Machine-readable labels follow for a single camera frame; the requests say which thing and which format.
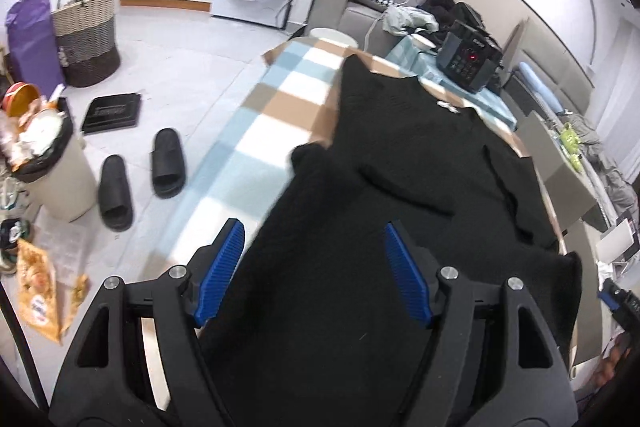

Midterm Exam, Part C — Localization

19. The orange snack packet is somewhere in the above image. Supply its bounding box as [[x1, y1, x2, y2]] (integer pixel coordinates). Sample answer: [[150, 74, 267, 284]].
[[16, 239, 63, 344]]

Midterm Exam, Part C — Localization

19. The white paper sheet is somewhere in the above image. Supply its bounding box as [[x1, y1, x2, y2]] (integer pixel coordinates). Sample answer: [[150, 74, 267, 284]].
[[35, 209, 93, 283]]

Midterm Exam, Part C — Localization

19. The white round stool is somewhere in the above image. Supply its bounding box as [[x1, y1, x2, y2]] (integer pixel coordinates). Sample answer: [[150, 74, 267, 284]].
[[307, 27, 359, 50]]

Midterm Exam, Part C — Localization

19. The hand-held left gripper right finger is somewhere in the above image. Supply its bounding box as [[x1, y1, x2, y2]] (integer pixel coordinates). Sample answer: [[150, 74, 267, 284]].
[[384, 219, 578, 427]]

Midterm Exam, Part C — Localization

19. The purple bag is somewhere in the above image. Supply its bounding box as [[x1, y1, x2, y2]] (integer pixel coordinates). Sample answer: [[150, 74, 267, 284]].
[[5, 0, 66, 84]]

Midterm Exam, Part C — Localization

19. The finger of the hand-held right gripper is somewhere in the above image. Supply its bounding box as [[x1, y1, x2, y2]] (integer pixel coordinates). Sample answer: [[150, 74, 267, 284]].
[[598, 278, 623, 314]]

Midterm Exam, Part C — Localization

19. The woven laundry basket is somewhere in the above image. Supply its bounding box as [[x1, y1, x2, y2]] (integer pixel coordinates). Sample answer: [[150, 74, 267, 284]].
[[51, 0, 122, 88]]

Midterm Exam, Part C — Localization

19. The person's right hand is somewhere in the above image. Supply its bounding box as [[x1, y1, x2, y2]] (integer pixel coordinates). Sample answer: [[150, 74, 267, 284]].
[[596, 334, 635, 389]]

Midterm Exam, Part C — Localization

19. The black flat box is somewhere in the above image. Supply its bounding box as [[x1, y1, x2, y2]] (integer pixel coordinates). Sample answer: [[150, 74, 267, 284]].
[[81, 92, 143, 136]]

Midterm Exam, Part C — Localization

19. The brown blue checkered blanket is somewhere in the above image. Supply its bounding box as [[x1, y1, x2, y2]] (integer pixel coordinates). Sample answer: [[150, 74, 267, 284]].
[[145, 36, 571, 358]]

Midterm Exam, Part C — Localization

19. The green toy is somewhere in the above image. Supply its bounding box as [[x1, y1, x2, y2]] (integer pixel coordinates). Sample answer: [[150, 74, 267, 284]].
[[559, 123, 584, 170]]

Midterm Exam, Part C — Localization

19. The orange paper bowl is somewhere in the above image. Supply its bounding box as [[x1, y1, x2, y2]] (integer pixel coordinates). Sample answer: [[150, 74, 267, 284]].
[[2, 82, 41, 118]]

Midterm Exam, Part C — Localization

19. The blue rolled towel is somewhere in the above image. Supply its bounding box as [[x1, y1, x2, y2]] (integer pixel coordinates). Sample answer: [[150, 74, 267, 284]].
[[517, 62, 566, 115]]

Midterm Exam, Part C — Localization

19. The beige trash bin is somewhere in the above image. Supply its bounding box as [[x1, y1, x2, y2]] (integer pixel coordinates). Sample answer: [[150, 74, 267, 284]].
[[10, 97, 98, 223]]

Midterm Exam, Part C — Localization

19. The black slipper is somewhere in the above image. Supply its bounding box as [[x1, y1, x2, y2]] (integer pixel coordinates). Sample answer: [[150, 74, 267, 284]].
[[98, 154, 134, 230], [151, 128, 187, 199]]

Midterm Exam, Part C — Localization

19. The black backpack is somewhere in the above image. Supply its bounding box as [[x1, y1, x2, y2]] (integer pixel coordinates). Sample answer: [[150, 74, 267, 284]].
[[422, 0, 496, 44]]

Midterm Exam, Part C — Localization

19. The grey clothes pile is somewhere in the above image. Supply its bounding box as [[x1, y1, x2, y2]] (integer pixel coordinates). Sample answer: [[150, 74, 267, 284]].
[[565, 112, 640, 210]]

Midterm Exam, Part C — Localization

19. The black knit sweater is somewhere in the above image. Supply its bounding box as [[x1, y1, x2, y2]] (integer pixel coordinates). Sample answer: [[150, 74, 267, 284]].
[[197, 54, 583, 427]]

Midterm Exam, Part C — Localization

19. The sneaker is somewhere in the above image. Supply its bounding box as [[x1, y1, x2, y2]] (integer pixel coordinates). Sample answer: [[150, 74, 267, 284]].
[[0, 217, 36, 277]]

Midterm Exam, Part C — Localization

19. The large cardboard box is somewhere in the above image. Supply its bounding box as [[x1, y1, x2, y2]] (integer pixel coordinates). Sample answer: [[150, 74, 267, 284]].
[[515, 109, 601, 228]]

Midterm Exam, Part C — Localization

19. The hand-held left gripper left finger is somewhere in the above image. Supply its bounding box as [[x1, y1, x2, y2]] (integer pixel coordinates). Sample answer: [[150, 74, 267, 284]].
[[50, 218, 246, 427]]

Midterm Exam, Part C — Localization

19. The white flat box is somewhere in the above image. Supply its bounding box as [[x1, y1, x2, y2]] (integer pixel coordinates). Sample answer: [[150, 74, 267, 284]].
[[595, 219, 640, 266]]

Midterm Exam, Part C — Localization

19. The pale crumpled garment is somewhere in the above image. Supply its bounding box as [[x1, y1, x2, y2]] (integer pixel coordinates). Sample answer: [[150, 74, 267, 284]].
[[382, 6, 440, 38]]

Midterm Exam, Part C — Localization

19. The grey sofa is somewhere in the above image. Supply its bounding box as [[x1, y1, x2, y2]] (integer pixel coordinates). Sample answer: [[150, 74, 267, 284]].
[[306, 0, 401, 58]]

